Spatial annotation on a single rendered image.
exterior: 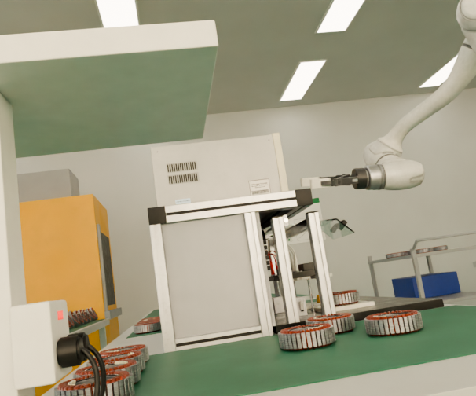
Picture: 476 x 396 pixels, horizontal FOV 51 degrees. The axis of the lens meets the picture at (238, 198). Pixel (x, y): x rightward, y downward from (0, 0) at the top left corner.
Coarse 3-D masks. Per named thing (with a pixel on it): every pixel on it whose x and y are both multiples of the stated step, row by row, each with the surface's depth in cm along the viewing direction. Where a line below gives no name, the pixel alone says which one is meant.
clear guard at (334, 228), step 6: (324, 222) 183; (330, 222) 185; (336, 222) 181; (264, 228) 174; (288, 228) 183; (324, 228) 196; (330, 228) 191; (336, 228) 186; (342, 228) 181; (348, 228) 178; (330, 234) 198; (336, 234) 193; (342, 234) 188; (348, 234) 183
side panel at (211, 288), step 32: (160, 224) 129; (192, 224) 131; (224, 224) 132; (256, 224) 132; (160, 256) 128; (192, 256) 130; (224, 256) 131; (256, 256) 131; (160, 288) 126; (192, 288) 128; (224, 288) 129; (256, 288) 129; (160, 320) 125; (192, 320) 127; (224, 320) 128; (256, 320) 129
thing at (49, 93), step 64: (0, 64) 56; (64, 64) 58; (128, 64) 60; (192, 64) 63; (0, 128) 60; (64, 128) 79; (128, 128) 83; (192, 128) 88; (0, 192) 59; (0, 256) 57; (0, 320) 56; (64, 320) 62; (0, 384) 55
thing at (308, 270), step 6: (300, 264) 154; (306, 264) 151; (312, 264) 151; (300, 270) 151; (306, 270) 150; (312, 270) 150; (276, 276) 150; (294, 276) 149; (300, 276) 149; (306, 276) 150; (312, 276) 154; (330, 276) 151; (294, 282) 150
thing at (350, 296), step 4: (332, 292) 157; (336, 292) 157; (340, 292) 157; (344, 292) 149; (348, 292) 149; (352, 292) 149; (356, 292) 150; (336, 296) 148; (340, 296) 148; (344, 296) 148; (348, 296) 148; (352, 296) 148; (356, 296) 149; (336, 300) 148; (340, 300) 148; (344, 300) 148; (348, 300) 148; (352, 300) 148; (356, 300) 149; (336, 304) 149; (340, 304) 148; (344, 304) 148
